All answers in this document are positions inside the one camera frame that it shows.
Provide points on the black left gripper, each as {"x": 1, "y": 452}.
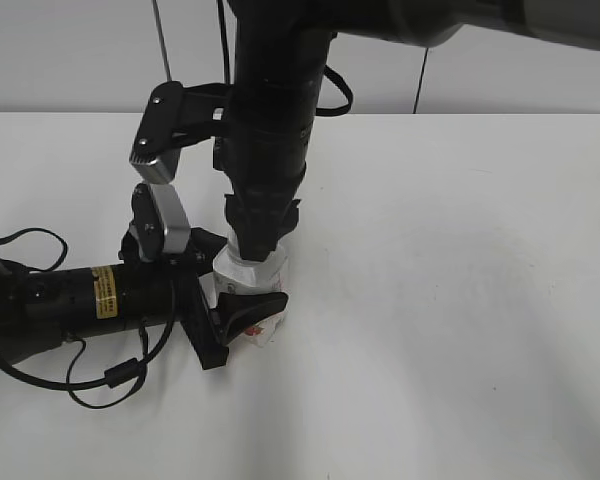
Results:
{"x": 170, "y": 288}

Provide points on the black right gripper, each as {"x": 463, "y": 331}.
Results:
{"x": 260, "y": 217}

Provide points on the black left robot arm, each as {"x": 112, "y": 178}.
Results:
{"x": 41, "y": 310}

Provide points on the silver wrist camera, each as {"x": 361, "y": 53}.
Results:
{"x": 160, "y": 224}
{"x": 153, "y": 154}

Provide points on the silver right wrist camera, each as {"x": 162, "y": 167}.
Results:
{"x": 153, "y": 154}

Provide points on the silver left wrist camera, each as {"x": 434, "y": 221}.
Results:
{"x": 160, "y": 224}

